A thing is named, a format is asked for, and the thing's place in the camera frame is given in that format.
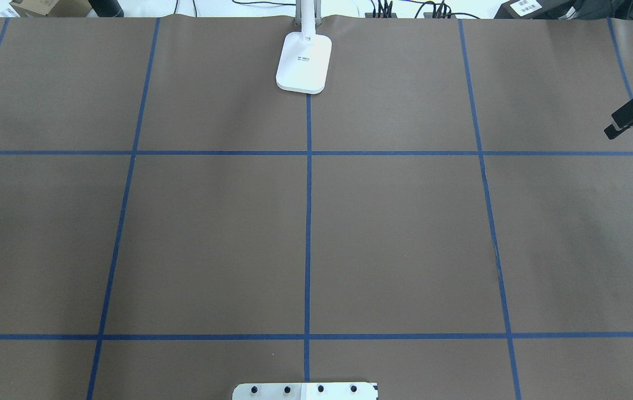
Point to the brown paper table cover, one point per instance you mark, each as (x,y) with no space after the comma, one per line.
(447,219)

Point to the black bottle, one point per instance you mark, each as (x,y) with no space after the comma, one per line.
(107,8)

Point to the white desk lamp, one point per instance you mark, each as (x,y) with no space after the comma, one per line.
(305,55)

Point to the white central pedestal column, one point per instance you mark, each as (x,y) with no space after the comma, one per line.
(307,390)

